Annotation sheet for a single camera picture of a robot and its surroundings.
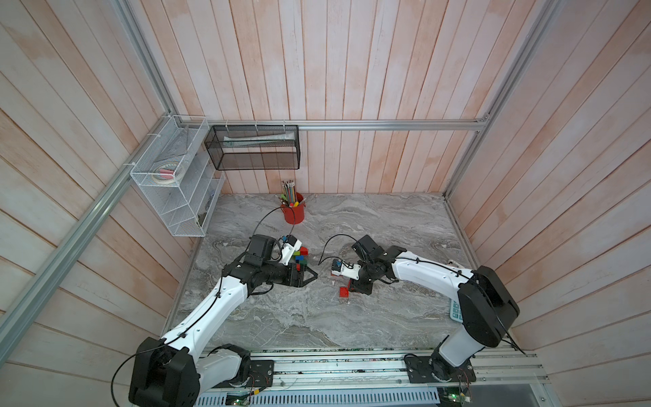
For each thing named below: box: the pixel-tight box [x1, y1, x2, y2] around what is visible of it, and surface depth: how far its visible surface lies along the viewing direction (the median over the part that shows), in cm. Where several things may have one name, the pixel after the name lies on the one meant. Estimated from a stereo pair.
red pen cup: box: [280, 203, 307, 225], surface depth 112 cm
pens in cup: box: [274, 179, 307, 208], surface depth 106 cm
